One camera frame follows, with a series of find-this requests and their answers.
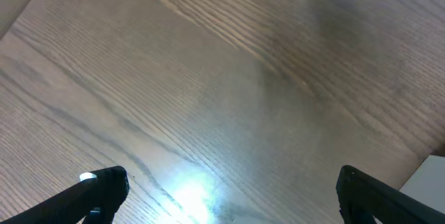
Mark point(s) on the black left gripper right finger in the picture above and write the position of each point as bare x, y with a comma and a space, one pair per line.
366, 200

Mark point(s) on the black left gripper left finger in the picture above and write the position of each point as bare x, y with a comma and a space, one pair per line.
95, 199

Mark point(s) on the white box brown inside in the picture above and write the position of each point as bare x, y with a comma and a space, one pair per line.
427, 184

